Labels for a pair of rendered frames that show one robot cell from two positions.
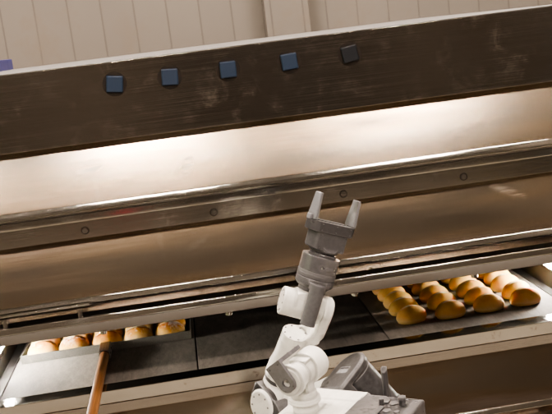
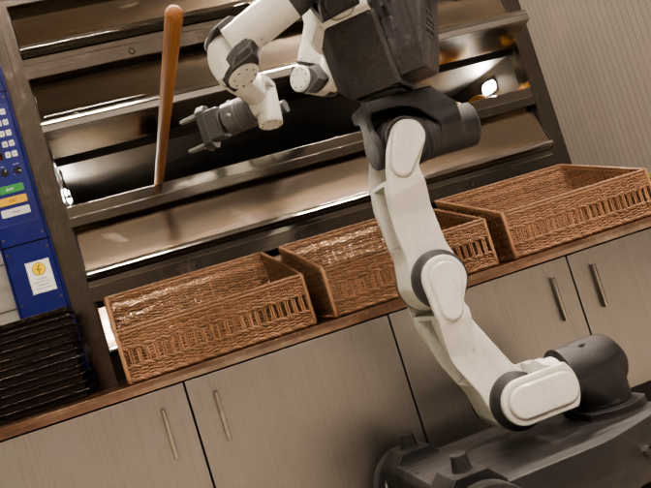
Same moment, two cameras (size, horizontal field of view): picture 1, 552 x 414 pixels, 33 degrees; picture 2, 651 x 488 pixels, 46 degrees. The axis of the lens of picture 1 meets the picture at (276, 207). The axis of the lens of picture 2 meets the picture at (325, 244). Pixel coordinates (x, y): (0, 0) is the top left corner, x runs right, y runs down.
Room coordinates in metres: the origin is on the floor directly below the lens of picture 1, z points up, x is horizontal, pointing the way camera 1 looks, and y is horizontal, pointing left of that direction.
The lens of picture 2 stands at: (-0.13, 0.53, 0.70)
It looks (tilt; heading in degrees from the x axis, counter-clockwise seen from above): 2 degrees up; 351
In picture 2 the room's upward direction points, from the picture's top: 17 degrees counter-clockwise
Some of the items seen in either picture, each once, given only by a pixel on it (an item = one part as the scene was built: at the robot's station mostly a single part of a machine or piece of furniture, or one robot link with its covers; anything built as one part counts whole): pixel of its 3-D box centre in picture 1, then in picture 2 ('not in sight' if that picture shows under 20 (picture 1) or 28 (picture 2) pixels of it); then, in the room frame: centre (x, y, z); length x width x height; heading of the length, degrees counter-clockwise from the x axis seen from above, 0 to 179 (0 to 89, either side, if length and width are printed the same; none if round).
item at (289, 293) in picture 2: not in sight; (203, 309); (2.26, 0.55, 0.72); 0.56 x 0.49 x 0.28; 97
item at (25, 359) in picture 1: (110, 330); not in sight; (3.06, 0.62, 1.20); 0.55 x 0.36 x 0.03; 95
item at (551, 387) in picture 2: not in sight; (523, 392); (1.71, -0.15, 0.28); 0.21 x 0.20 x 0.13; 95
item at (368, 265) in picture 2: not in sight; (381, 255); (2.32, -0.05, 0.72); 0.56 x 0.49 x 0.28; 96
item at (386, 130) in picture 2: not in sight; (399, 143); (1.70, -0.03, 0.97); 0.14 x 0.13 x 0.12; 5
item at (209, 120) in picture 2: not in sight; (222, 122); (1.92, 0.36, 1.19); 0.12 x 0.10 x 0.13; 60
